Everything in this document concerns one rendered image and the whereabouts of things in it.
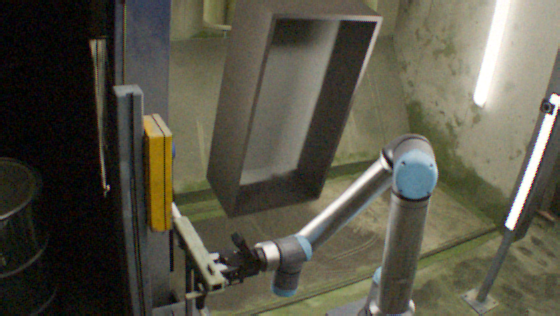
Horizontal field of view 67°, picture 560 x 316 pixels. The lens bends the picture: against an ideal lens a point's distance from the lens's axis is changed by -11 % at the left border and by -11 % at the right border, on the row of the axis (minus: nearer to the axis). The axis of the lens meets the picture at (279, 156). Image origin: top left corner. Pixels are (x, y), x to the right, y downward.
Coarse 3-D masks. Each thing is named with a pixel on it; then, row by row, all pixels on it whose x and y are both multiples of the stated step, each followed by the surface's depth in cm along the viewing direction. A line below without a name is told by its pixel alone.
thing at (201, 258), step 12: (180, 216) 146; (180, 228) 139; (192, 228) 140; (180, 240) 138; (192, 240) 134; (192, 252) 130; (204, 252) 130; (204, 264) 126; (204, 276) 123; (216, 276) 122; (204, 300) 138
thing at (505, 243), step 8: (552, 136) 228; (544, 160) 235; (536, 176) 239; (528, 200) 247; (520, 216) 251; (512, 232) 255; (504, 240) 261; (504, 248) 261; (496, 256) 267; (504, 256) 265; (496, 264) 268; (488, 272) 274; (496, 272) 271; (488, 280) 274; (480, 288) 281; (488, 288) 276; (480, 296) 281
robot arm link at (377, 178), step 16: (384, 160) 139; (368, 176) 144; (384, 176) 141; (352, 192) 147; (368, 192) 144; (336, 208) 150; (352, 208) 148; (320, 224) 154; (336, 224) 152; (320, 240) 156
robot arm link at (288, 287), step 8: (272, 272) 153; (280, 272) 148; (296, 272) 147; (272, 280) 152; (280, 280) 149; (288, 280) 148; (296, 280) 150; (272, 288) 153; (280, 288) 150; (288, 288) 150; (296, 288) 153; (288, 296) 152
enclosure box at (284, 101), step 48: (240, 0) 213; (288, 0) 206; (336, 0) 222; (240, 48) 220; (288, 48) 250; (336, 48) 254; (240, 96) 227; (288, 96) 273; (336, 96) 260; (240, 144) 234; (288, 144) 300; (336, 144) 264; (240, 192) 280; (288, 192) 290
